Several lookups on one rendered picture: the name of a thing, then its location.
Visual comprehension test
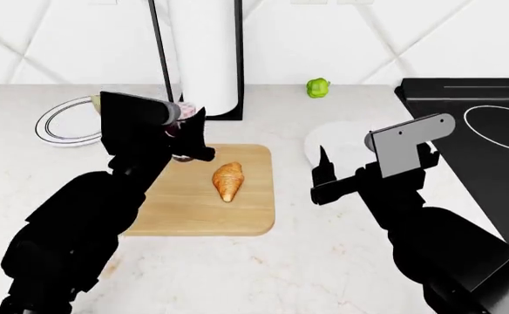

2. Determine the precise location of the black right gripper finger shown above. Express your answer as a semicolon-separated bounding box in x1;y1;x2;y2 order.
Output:
311;144;339;189
417;142;440;170

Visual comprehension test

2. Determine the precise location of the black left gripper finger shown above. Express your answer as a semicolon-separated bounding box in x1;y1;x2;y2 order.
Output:
176;106;207;154

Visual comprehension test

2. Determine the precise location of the jam jar with checked lid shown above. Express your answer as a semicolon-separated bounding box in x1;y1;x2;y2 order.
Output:
163;99;200;164

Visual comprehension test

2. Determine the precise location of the golden brown croissant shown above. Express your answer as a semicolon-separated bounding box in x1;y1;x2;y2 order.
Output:
211;160;244;204

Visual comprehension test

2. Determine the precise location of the wooden cutting board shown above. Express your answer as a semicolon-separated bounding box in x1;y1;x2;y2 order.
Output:
121;143;277;238

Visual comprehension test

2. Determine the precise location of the plain white round plate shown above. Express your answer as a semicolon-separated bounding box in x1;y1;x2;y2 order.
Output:
302;120;439;172

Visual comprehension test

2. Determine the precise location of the black induction cooktop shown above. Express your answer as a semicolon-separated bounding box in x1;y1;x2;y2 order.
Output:
393;77;509;254

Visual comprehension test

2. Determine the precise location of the green bell pepper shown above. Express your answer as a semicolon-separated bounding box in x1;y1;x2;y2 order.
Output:
305;77;331;99

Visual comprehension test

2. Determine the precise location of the white paper towel roll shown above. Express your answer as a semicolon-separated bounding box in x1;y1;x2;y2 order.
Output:
166;0;241;118

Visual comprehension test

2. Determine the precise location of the white plate with black rings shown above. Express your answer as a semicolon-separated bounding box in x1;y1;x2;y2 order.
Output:
35;94;105;148

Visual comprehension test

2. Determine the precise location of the right gripper camera mount bracket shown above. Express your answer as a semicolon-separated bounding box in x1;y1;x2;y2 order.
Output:
363;113;457;179

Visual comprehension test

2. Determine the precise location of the gripper camera mount bracket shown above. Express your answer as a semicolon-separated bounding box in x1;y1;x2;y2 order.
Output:
363;113;457;179
99;90;185;157

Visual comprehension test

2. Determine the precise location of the left gripper camera mount bracket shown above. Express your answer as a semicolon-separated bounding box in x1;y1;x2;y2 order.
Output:
99;90;185;157

